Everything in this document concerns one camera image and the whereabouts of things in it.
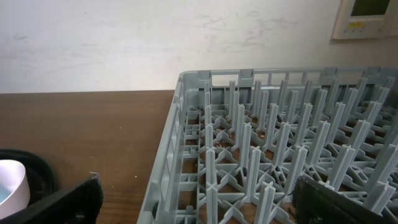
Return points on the beige wall control panel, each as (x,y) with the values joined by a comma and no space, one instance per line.
(365,19)

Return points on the white ceramic cup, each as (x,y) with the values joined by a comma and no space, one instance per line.
(15,191)

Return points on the grey plastic dishwasher rack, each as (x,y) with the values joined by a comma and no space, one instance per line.
(236,141)

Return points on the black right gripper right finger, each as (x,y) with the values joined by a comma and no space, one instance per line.
(316,204)

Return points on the round black serving tray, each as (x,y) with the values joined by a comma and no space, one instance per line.
(41,178)

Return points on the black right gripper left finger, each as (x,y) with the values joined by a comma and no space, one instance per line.
(78,204)

